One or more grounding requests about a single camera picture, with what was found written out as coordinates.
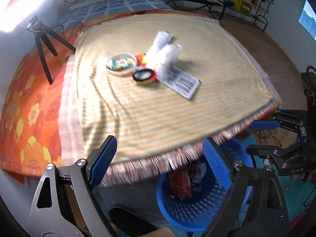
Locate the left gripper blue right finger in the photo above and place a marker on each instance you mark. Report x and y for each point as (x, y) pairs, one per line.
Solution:
(219, 162)

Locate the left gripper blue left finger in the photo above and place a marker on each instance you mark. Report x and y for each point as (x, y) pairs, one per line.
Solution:
(99, 161)

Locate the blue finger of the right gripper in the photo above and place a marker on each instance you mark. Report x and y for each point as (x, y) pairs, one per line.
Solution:
(265, 125)
(260, 151)

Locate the red snack packet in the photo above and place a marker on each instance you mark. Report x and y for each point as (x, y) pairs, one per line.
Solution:
(180, 185)

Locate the white barcode label wrapper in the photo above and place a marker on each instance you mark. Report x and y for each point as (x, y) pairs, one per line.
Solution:
(179, 81)

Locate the colourful floral wrapper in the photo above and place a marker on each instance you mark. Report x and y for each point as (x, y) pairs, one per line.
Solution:
(124, 61)

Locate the long white wrapper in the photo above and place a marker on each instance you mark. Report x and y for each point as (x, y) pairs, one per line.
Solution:
(161, 39)

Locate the white tissue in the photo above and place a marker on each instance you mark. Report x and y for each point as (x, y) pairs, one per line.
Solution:
(166, 56)

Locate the blue plastic trash basket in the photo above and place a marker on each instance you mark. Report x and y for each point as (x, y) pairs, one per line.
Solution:
(194, 214)

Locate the orange floral bed sheet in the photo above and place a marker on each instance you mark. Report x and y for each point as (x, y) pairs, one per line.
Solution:
(40, 125)

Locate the yellow striped towel blanket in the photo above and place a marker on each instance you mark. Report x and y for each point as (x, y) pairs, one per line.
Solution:
(152, 119)

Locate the red black round lid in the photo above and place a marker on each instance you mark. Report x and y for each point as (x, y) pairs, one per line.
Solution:
(144, 75)

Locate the black metal rack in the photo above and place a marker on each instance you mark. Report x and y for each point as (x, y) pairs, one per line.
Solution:
(258, 17)

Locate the yellow box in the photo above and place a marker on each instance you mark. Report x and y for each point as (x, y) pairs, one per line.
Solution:
(243, 6)

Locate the blue checkered mattress cover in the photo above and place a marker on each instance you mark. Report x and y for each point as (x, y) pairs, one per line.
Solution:
(87, 11)

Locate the black ring light tripod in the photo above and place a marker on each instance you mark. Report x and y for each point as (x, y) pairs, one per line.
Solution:
(41, 32)

